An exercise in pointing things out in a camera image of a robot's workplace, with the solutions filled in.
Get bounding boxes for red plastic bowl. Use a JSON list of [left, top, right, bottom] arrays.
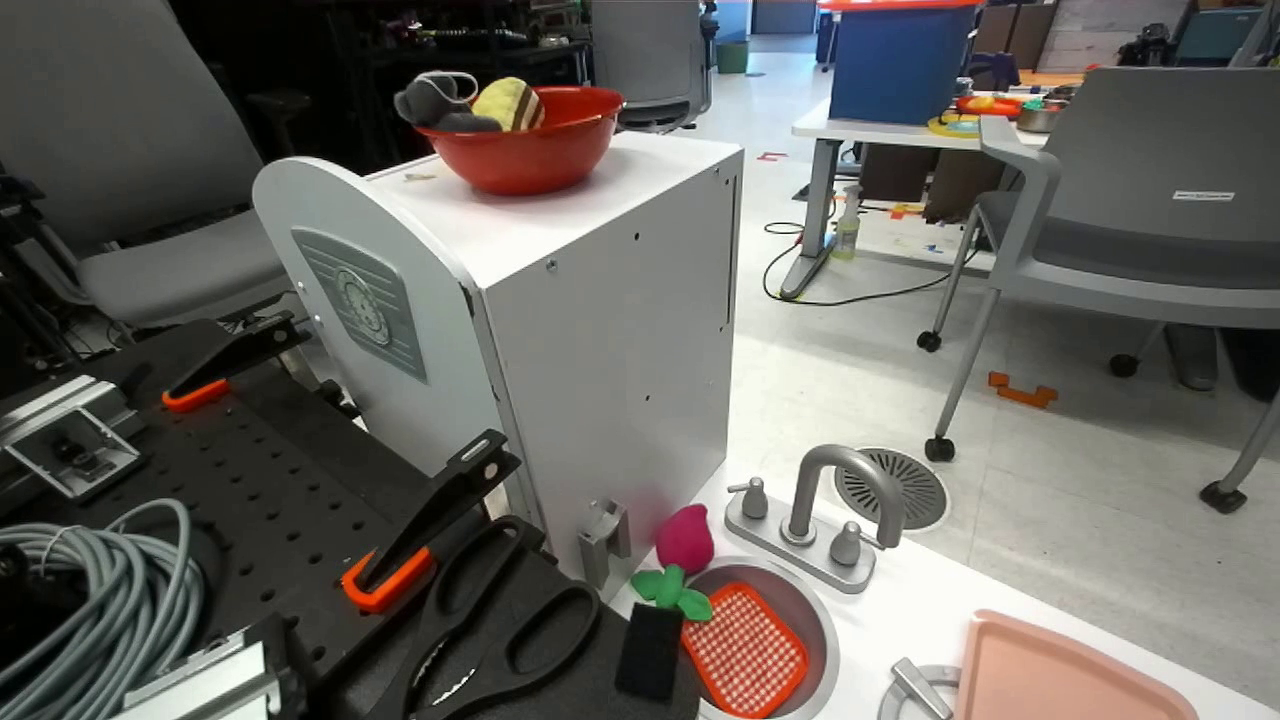
[[426, 83, 625, 194]]

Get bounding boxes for grey bear plush toy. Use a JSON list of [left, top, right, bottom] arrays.
[[394, 67, 497, 130]]

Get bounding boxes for white toy fridge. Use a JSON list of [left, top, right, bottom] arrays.
[[253, 130, 745, 579]]

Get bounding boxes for pink radish plush toy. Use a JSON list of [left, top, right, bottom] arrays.
[[633, 505, 717, 625]]

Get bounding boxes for silver toy sink basin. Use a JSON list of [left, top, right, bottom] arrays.
[[691, 556, 841, 720]]

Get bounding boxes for grey toy faucet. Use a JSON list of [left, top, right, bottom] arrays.
[[725, 442, 906, 594]]

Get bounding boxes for white toy kitchen counter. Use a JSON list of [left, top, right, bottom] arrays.
[[605, 455, 1280, 720]]

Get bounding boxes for black scissors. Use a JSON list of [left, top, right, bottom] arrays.
[[389, 514, 599, 720]]

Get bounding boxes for orange mesh sponge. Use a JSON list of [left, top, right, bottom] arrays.
[[682, 579, 814, 720]]

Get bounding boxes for blue bin orange lid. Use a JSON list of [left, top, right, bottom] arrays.
[[827, 0, 976, 123]]

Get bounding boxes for white office desk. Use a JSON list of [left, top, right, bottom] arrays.
[[775, 89, 1071, 303]]

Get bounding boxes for pink cutting board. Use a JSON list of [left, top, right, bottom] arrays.
[[957, 610, 1201, 720]]

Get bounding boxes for grey chair near robot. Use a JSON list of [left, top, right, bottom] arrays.
[[0, 0, 290, 326]]

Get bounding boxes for grey office chair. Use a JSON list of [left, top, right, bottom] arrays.
[[925, 65, 1280, 461]]

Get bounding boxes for black floor cable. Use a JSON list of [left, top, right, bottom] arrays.
[[757, 217, 965, 311]]

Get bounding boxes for orange handled black clamp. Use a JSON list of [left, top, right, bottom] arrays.
[[342, 426, 520, 614]]

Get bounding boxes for grey coiled cable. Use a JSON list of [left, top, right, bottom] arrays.
[[0, 495, 208, 720]]

